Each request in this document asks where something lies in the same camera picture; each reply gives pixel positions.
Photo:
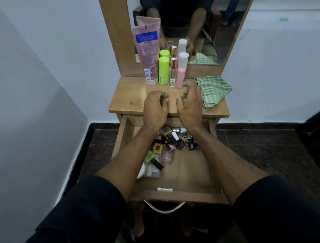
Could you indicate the green striped cloth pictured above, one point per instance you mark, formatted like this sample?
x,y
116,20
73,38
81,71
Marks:
x,y
213,90

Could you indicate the pink cosmetic lotion tube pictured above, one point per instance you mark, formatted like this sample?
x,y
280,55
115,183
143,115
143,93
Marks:
x,y
147,57

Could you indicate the person's left foot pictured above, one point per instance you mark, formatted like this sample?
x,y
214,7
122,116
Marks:
x,y
138,220

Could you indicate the pink spray bottle white cap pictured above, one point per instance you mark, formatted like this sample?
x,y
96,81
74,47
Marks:
x,y
180,75

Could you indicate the person's black sleeve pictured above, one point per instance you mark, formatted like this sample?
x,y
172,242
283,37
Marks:
x,y
80,212
275,212

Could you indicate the pink perfume bottle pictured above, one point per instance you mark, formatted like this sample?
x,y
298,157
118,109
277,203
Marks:
x,y
167,158

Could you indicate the lime green bottle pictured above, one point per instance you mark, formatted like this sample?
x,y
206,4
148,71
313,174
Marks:
x,y
163,70

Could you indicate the person's right hand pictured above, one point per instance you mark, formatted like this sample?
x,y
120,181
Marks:
x,y
191,110

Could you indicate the clear plastic compartment box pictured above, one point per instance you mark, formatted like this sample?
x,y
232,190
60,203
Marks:
x,y
152,172

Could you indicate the slim clear perfume bottle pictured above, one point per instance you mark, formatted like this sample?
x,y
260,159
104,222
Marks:
x,y
172,75

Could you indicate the person's black right sleeve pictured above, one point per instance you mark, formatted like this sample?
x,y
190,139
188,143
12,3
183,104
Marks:
x,y
275,212

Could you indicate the yellow square polish bottle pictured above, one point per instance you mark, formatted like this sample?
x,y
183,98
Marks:
x,y
158,149

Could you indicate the green square polish bottle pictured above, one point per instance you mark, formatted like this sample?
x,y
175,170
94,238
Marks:
x,y
157,164

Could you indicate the person's left forearm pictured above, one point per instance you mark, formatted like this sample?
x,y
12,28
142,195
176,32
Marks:
x,y
130,162

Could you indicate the dressing table mirror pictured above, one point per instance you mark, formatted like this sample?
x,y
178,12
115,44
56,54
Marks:
x,y
225,32

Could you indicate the person's black left sleeve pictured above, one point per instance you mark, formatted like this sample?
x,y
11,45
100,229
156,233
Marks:
x,y
80,212

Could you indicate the person's left hand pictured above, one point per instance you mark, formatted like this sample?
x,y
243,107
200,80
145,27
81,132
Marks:
x,y
155,110

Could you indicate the wooden dressing table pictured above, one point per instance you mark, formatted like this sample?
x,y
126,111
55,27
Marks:
x,y
130,95

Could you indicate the maroon polish bottle black cap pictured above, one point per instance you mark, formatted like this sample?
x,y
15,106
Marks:
x,y
170,147

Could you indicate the wooden drawer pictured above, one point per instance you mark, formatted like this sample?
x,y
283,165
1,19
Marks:
x,y
190,175

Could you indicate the person's right forearm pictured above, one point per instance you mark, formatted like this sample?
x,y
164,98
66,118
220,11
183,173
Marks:
x,y
225,165

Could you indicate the white nail polish remover jar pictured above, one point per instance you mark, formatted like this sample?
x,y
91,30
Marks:
x,y
141,172

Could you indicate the pile of nail polish bottles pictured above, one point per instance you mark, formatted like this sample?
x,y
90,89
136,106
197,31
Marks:
x,y
166,130

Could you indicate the white-capped dark polish bottle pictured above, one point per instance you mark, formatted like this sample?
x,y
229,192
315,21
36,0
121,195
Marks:
x,y
180,144

